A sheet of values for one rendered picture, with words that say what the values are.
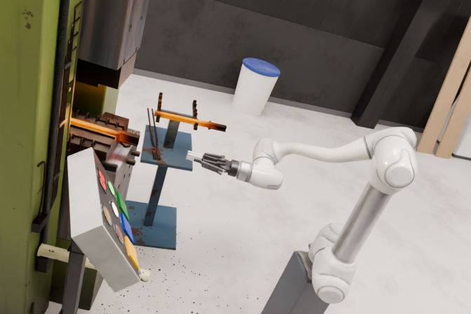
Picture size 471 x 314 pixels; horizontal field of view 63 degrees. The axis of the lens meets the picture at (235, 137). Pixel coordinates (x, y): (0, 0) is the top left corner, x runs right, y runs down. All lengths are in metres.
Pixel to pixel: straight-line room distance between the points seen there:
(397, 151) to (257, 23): 3.62
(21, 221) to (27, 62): 0.60
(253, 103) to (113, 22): 3.39
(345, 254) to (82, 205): 1.06
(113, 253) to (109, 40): 0.70
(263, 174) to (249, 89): 2.92
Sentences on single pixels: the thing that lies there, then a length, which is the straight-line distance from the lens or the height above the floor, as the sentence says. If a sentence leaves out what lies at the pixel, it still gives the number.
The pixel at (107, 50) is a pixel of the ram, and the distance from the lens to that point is 1.42.
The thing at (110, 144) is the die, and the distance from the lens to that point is 1.70.
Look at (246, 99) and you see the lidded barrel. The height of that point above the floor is 0.20.
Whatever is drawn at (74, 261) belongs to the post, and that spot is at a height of 0.88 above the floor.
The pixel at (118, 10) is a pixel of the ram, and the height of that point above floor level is 1.57.
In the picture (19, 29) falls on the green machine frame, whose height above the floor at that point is 1.51.
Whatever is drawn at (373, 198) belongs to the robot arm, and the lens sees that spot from 1.54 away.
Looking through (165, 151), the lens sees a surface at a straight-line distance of 2.31.
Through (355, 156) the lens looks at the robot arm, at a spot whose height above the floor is 1.28.
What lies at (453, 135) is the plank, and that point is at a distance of 6.20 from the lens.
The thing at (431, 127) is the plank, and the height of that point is 0.37.
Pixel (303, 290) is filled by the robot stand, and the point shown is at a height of 0.54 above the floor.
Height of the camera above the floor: 1.93
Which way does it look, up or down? 28 degrees down
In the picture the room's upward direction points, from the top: 20 degrees clockwise
